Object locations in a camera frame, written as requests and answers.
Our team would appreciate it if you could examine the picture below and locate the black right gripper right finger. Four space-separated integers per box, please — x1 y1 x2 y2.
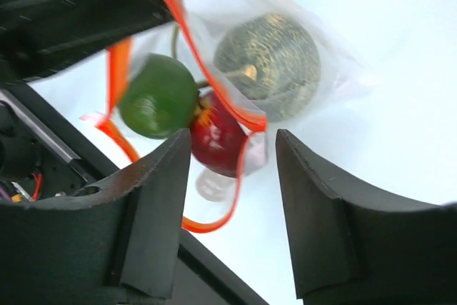
276 129 456 304

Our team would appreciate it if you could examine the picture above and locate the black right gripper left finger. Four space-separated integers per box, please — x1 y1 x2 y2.
1 129 190 304

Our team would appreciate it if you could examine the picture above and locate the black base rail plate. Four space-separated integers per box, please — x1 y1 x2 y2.
1 84 263 304

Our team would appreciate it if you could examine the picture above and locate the green netted melon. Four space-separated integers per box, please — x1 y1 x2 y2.
213 13 321 122

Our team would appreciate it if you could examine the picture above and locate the green lime ball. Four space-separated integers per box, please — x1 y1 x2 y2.
118 54 199 139

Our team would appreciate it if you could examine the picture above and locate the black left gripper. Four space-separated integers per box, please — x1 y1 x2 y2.
1 0 173 84

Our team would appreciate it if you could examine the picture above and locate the dark red apple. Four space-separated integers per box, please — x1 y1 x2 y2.
190 91 247 178

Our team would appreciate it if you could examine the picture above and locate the clear zip bag red zipper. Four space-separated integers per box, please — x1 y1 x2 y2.
83 0 378 234

